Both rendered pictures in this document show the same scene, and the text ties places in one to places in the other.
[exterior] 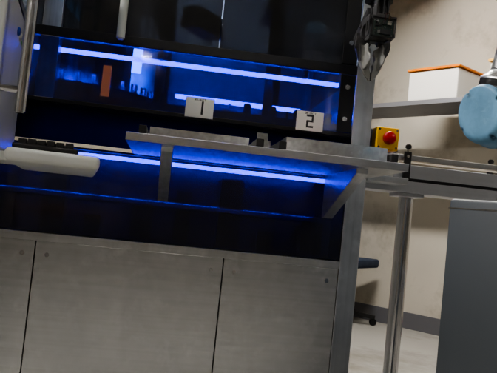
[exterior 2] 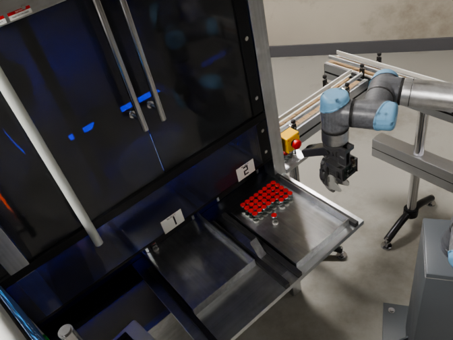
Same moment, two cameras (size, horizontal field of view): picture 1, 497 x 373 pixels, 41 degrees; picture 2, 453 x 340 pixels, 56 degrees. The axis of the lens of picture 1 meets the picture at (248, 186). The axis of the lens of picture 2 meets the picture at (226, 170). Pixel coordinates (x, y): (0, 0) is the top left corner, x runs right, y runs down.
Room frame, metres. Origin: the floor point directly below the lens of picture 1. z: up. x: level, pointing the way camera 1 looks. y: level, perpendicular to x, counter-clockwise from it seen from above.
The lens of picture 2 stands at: (0.93, 0.38, 2.06)
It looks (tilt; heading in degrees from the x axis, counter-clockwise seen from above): 40 degrees down; 337
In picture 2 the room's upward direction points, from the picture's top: 14 degrees counter-clockwise
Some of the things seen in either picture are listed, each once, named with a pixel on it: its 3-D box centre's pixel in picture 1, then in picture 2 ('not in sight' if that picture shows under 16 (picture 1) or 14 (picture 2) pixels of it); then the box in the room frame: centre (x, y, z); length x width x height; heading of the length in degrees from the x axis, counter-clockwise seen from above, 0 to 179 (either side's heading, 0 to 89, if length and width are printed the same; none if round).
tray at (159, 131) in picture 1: (196, 145); (195, 257); (1.89, 0.16, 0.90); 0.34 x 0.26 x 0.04; 7
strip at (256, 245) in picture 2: (265, 140); (267, 256); (1.72, -0.03, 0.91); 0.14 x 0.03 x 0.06; 7
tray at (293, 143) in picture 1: (321, 155); (288, 218); (1.82, -0.19, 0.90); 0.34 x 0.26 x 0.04; 6
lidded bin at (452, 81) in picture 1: (444, 88); not in sight; (4.48, -1.27, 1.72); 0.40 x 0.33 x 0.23; 41
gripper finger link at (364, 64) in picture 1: (367, 61); (334, 185); (1.65, -0.27, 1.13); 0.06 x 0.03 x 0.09; 7
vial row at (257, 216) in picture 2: not in sight; (271, 205); (1.91, -0.18, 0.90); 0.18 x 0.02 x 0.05; 96
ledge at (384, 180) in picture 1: (381, 180); (286, 157); (2.12, -0.42, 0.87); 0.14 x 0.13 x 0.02; 7
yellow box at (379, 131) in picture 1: (384, 139); (287, 139); (2.08, -0.41, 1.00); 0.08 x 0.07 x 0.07; 7
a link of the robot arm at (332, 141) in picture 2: not in sight; (336, 133); (1.66, -0.28, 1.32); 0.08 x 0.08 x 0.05
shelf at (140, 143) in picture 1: (257, 159); (246, 244); (1.84, -0.02, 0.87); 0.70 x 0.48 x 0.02; 97
